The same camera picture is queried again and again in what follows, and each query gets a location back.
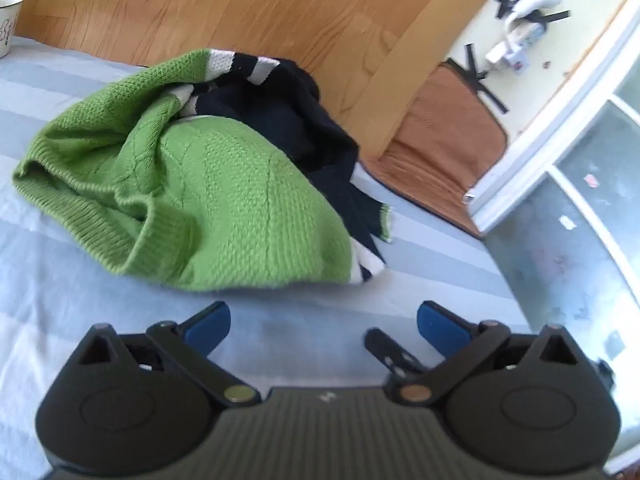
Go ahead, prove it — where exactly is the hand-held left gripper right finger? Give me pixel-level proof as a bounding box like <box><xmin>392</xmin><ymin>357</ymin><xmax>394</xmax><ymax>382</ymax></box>
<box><xmin>364</xmin><ymin>300</ymin><xmax>587</xmax><ymax>407</ymax></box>

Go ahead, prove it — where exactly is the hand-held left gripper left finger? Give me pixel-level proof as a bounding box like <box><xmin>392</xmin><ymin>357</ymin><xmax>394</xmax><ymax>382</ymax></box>
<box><xmin>75</xmin><ymin>301</ymin><xmax>262</xmax><ymax>407</ymax></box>

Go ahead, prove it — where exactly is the green navy knit sweater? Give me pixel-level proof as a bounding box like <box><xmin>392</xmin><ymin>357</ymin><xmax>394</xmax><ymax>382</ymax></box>
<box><xmin>12</xmin><ymin>49</ymin><xmax>393</xmax><ymax>292</ymax></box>

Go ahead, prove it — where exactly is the brown floor mat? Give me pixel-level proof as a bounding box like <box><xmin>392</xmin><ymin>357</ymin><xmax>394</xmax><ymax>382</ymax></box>
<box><xmin>360</xmin><ymin>62</ymin><xmax>510</xmax><ymax>239</ymax></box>

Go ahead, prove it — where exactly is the white power strip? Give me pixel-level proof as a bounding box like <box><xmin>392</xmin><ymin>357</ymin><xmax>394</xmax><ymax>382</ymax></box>
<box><xmin>485</xmin><ymin>22</ymin><xmax>546</xmax><ymax>73</ymax></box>

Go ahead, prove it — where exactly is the white printed mug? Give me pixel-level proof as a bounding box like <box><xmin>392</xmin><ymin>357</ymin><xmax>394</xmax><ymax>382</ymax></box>
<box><xmin>0</xmin><ymin>0</ymin><xmax>24</xmax><ymax>59</ymax></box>

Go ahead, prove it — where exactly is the white window frame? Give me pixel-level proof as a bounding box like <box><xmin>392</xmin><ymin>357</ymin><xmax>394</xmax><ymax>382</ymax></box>
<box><xmin>467</xmin><ymin>0</ymin><xmax>640</xmax><ymax>306</ymax></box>

